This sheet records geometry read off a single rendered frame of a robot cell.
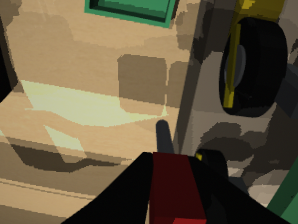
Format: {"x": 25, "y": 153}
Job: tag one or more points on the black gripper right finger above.
{"x": 224, "y": 203}

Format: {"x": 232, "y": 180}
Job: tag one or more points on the grey ramp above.
{"x": 260, "y": 149}

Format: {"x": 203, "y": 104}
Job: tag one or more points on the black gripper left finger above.
{"x": 124, "y": 201}

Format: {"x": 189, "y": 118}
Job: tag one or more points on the green wheeled trolley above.
{"x": 254, "y": 75}

